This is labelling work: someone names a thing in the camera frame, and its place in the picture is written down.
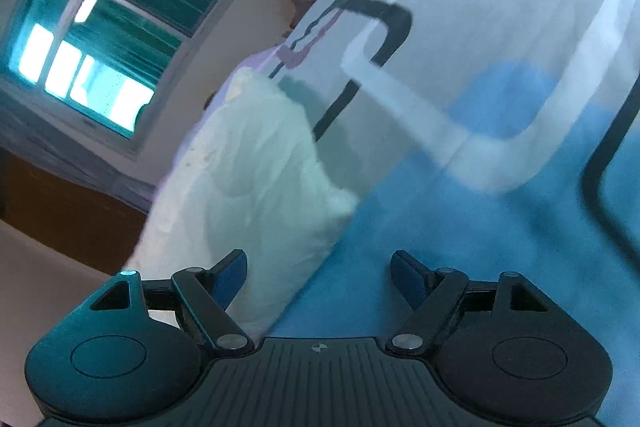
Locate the cream white comforter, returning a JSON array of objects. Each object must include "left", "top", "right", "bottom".
[{"left": 126, "top": 67, "right": 359, "bottom": 340}]

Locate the grey left curtain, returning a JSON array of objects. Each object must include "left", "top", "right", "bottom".
[{"left": 1, "top": 93, "right": 155, "bottom": 213}]

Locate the brown wooden wardrobe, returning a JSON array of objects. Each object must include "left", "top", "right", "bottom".
[{"left": 1, "top": 150, "right": 146, "bottom": 274}]

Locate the patterned grey blue bedsheet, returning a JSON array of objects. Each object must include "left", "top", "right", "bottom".
[{"left": 154, "top": 0, "right": 640, "bottom": 427}]

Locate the window with green blinds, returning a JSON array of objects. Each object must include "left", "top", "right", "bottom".
[{"left": 1, "top": 0, "right": 220, "bottom": 152}]

